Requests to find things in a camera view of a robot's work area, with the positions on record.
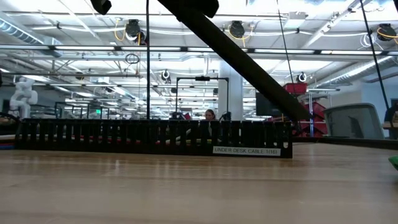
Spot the grey mesh office chair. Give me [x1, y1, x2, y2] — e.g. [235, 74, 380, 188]
[322, 102, 386, 140]

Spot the black background camera frame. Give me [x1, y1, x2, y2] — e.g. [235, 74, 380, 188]
[175, 75, 230, 121]

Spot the black duct cover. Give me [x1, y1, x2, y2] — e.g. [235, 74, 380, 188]
[157, 0, 312, 123]

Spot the long ceiling light bar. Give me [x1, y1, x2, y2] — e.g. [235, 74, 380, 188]
[0, 44, 398, 55]

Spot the black slotted cable duct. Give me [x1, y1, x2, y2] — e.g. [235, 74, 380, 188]
[14, 118, 294, 159]

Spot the white building column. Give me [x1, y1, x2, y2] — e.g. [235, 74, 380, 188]
[217, 58, 244, 121]

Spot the black ceiling cord reel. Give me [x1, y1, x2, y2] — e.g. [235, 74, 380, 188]
[124, 18, 149, 46]
[228, 20, 246, 40]
[376, 23, 398, 42]

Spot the red storage bin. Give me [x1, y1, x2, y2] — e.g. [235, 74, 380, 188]
[282, 82, 308, 96]

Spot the black monitor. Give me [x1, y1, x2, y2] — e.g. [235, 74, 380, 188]
[255, 91, 282, 118]

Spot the black hanging cable loop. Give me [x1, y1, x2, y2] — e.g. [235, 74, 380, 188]
[124, 52, 141, 65]

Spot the rack of red bins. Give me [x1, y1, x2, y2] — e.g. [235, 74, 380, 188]
[294, 101, 330, 138]

